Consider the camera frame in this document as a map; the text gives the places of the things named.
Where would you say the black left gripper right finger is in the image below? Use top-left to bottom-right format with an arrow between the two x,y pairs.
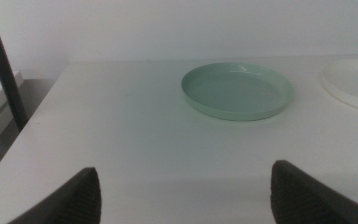
270,159 -> 358,224

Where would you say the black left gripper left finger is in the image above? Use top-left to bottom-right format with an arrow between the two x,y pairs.
7,167 -> 103,224

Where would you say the mint green shallow bowl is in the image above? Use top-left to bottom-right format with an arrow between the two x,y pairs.
180,62 -> 295,122

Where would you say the white shallow bowl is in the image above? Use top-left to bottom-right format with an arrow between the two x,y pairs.
320,58 -> 358,114

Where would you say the black slanted stand pole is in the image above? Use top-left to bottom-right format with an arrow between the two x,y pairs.
0,0 -> 29,132

